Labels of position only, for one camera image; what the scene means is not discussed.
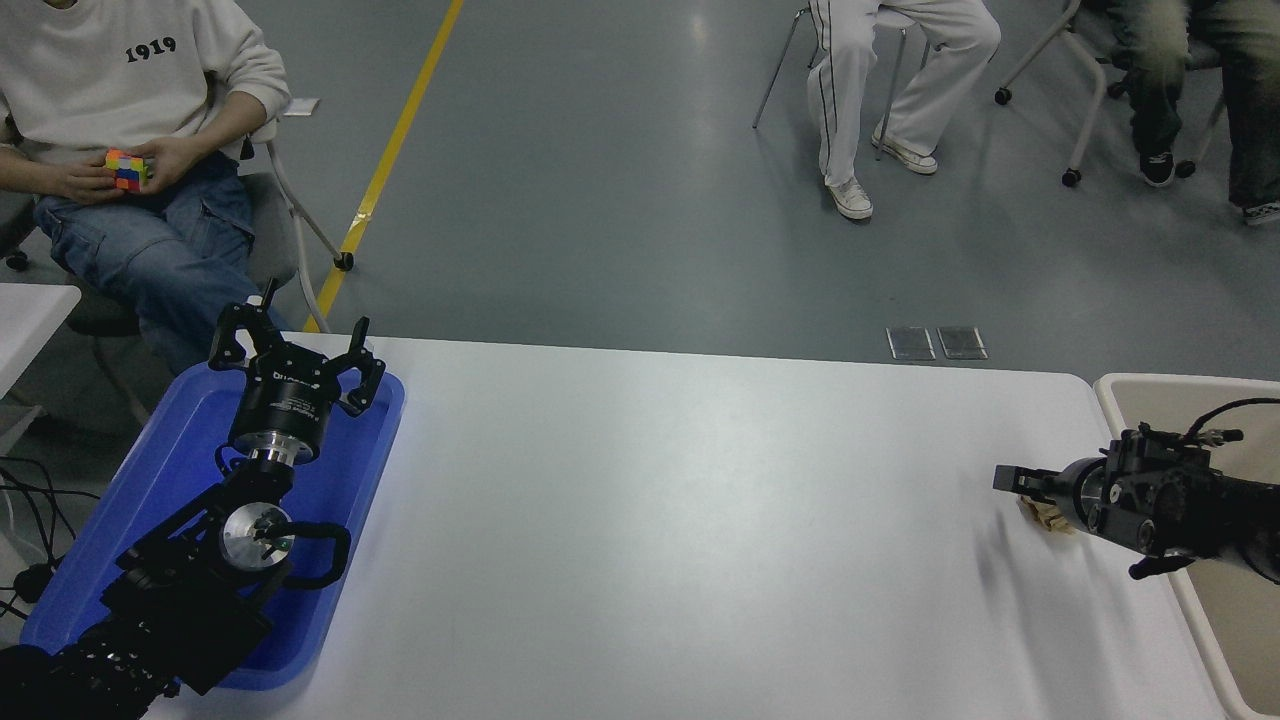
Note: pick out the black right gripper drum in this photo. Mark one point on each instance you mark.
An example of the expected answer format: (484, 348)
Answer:
(1068, 492)

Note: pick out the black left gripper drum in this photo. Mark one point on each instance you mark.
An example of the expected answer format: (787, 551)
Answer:
(285, 405)

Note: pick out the tan paper ball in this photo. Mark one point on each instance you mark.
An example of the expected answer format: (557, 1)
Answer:
(1045, 515)

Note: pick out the colourful puzzle cube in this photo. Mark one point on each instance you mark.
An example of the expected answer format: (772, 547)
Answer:
(127, 170)

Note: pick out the person's right forearm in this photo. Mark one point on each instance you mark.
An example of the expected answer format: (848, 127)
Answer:
(25, 168)

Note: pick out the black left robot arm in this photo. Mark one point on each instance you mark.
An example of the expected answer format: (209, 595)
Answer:
(170, 600)

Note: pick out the person's left forearm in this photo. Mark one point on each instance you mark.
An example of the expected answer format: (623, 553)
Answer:
(230, 125)

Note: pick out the person's left hand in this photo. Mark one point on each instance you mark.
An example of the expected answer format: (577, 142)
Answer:
(172, 160)

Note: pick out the person's right hand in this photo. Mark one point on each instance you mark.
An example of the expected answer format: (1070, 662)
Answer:
(78, 183)

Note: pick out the grey wheeled office chair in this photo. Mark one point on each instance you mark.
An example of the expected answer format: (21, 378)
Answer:
(270, 230)

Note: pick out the blue plastic tray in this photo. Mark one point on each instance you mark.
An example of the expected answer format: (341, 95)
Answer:
(160, 470)

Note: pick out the metal floor plate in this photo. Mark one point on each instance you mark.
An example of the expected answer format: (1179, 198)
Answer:
(910, 343)
(961, 343)

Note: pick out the large pale bin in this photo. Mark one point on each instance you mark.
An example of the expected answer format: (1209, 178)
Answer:
(1230, 620)

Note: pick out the white side table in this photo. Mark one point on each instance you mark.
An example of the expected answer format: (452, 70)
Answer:
(30, 320)

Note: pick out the yellow floor tape line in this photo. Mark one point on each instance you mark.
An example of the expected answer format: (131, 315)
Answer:
(395, 130)

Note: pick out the person holding puzzle cube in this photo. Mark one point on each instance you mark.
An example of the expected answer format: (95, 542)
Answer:
(120, 90)

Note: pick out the white-framed wheeled chair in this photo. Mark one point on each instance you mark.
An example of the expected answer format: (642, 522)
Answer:
(1090, 110)

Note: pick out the seated person, white shoes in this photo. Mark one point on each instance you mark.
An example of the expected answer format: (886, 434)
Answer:
(850, 80)

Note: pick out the metal-legged chair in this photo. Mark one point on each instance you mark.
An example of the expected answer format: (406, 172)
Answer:
(775, 80)

